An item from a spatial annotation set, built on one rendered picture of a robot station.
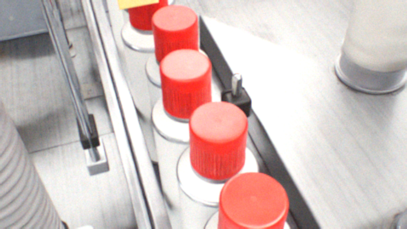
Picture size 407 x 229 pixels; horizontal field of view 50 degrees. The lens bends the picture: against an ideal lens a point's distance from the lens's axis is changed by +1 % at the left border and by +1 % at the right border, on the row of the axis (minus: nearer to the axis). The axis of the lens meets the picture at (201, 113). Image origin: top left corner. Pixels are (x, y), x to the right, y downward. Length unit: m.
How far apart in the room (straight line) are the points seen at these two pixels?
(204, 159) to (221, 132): 0.02
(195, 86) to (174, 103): 0.02
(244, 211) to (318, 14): 0.52
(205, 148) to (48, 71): 0.49
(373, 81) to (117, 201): 0.34
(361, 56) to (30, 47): 0.50
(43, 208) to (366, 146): 0.41
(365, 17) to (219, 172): 0.32
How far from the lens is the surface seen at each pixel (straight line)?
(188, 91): 0.27
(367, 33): 0.53
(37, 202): 0.17
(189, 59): 0.28
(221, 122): 0.24
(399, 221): 0.46
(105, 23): 0.54
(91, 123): 0.45
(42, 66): 0.71
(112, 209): 0.52
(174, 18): 0.32
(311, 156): 0.50
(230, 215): 0.21
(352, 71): 0.57
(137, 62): 0.38
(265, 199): 0.21
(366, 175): 0.50
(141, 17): 0.36
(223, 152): 0.24
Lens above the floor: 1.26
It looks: 47 degrees down
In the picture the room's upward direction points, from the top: 1 degrees counter-clockwise
